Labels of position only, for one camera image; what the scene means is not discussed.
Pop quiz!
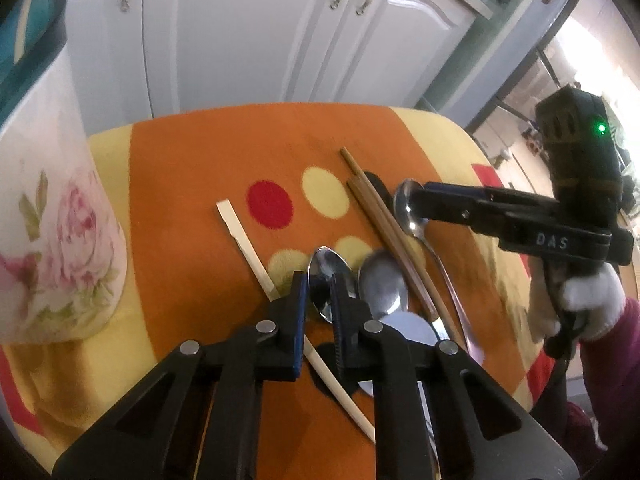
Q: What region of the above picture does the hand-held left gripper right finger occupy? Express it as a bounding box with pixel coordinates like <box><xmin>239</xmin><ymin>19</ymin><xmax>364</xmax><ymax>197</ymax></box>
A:
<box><xmin>327</xmin><ymin>270</ymin><xmax>581</xmax><ymax>480</ymax></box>

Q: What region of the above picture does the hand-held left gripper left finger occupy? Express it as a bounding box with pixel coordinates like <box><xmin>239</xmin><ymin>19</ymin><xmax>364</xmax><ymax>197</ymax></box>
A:
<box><xmin>52</xmin><ymin>271</ymin><xmax>308</xmax><ymax>480</ymax></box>

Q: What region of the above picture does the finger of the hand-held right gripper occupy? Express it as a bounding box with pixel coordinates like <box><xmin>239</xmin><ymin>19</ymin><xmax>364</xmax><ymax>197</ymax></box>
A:
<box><xmin>411</xmin><ymin>181</ymin><xmax>562</xmax><ymax>235</ymax></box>

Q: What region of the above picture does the white ceramic spoon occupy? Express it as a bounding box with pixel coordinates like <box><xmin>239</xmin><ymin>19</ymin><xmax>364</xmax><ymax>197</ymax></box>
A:
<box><xmin>357</xmin><ymin>310</ymin><xmax>442</xmax><ymax>397</ymax></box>

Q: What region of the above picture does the brown wooden chopstick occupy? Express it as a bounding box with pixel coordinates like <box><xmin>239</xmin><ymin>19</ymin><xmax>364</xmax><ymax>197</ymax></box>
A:
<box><xmin>339</xmin><ymin>146</ymin><xmax>455</xmax><ymax>342</ymax></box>
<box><xmin>346</xmin><ymin>180</ymin><xmax>442</xmax><ymax>325</ymax></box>

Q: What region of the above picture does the light bamboo chopstick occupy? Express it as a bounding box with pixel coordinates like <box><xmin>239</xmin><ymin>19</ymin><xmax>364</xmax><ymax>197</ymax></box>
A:
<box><xmin>216</xmin><ymin>199</ymin><xmax>377</xmax><ymax>445</ymax></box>

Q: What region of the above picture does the floral white utensil cup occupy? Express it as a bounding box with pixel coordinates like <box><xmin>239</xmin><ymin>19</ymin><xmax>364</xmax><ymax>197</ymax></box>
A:
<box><xmin>0</xmin><ymin>0</ymin><xmax>129</xmax><ymax>345</ymax></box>

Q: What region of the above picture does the person's right forearm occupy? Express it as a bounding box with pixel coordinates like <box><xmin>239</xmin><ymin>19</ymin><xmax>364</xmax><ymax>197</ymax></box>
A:
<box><xmin>577</xmin><ymin>297</ymin><xmax>640</xmax><ymax>461</ymax></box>

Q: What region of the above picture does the person's right hand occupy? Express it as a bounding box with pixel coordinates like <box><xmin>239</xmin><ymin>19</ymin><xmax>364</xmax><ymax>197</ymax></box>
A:
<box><xmin>529</xmin><ymin>259</ymin><xmax>628</xmax><ymax>344</ymax></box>

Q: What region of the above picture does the white cabinet door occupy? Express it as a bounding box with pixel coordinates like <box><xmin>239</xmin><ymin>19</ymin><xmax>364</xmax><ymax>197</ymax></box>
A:
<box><xmin>37</xmin><ymin>0</ymin><xmax>152</xmax><ymax>136</ymax></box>
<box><xmin>280</xmin><ymin>0</ymin><xmax>478</xmax><ymax>112</ymax></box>
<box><xmin>142</xmin><ymin>0</ymin><xmax>357</xmax><ymax>121</ymax></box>

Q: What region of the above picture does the orange yellow dotted blanket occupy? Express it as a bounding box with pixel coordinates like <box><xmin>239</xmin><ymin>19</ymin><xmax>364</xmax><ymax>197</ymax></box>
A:
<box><xmin>0</xmin><ymin>102</ymin><xmax>557</xmax><ymax>477</ymax></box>

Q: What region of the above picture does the person's maroon clothing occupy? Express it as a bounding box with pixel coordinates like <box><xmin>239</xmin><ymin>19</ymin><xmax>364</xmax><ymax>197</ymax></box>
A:
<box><xmin>562</xmin><ymin>397</ymin><xmax>608</xmax><ymax>456</ymax></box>

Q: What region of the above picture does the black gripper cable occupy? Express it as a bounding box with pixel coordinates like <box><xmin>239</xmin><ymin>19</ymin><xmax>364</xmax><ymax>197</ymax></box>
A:
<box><xmin>547</xmin><ymin>352</ymin><xmax>574</xmax><ymax>412</ymax></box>

